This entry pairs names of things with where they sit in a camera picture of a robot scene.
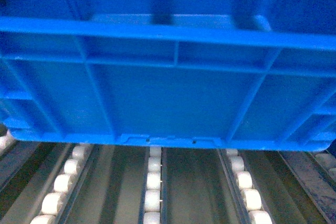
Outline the large blue plastic crate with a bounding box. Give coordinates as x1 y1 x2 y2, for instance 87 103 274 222
1 0 335 151

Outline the steel roller flow shelf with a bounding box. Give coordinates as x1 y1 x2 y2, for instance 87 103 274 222
1 127 335 223

